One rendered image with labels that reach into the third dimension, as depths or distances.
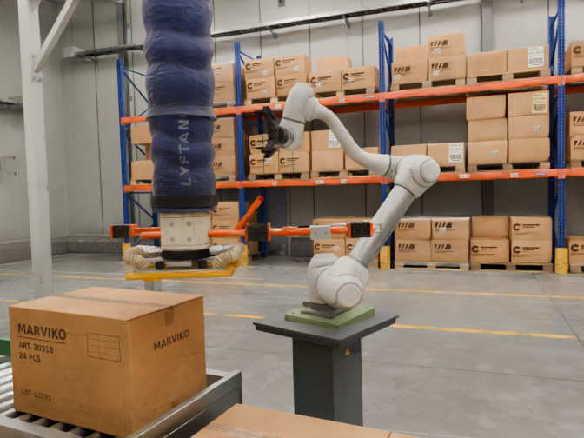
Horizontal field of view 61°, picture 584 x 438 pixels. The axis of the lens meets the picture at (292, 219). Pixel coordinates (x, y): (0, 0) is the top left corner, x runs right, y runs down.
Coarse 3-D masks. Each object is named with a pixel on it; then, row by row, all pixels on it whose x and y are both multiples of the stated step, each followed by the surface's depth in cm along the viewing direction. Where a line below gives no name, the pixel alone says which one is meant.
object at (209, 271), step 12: (156, 264) 162; (204, 264) 162; (132, 276) 158; (144, 276) 158; (156, 276) 158; (168, 276) 158; (180, 276) 158; (192, 276) 158; (204, 276) 159; (216, 276) 159; (228, 276) 159
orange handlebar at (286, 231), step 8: (136, 232) 197; (144, 232) 173; (152, 232) 170; (160, 232) 170; (208, 232) 169; (216, 232) 169; (224, 232) 169; (232, 232) 169; (240, 232) 169; (272, 232) 169; (280, 232) 169; (288, 232) 169; (296, 232) 169; (304, 232) 170; (336, 232) 170; (344, 232) 170
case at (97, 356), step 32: (96, 288) 217; (32, 320) 180; (64, 320) 172; (96, 320) 165; (128, 320) 159; (160, 320) 172; (192, 320) 188; (32, 352) 181; (64, 352) 173; (96, 352) 166; (128, 352) 160; (160, 352) 172; (192, 352) 188; (32, 384) 182; (64, 384) 174; (96, 384) 167; (128, 384) 161; (160, 384) 172; (192, 384) 188; (64, 416) 175; (96, 416) 168; (128, 416) 161
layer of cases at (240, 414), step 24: (240, 408) 185; (264, 408) 184; (216, 432) 167; (240, 432) 166; (264, 432) 166; (288, 432) 165; (312, 432) 165; (336, 432) 164; (360, 432) 164; (384, 432) 164
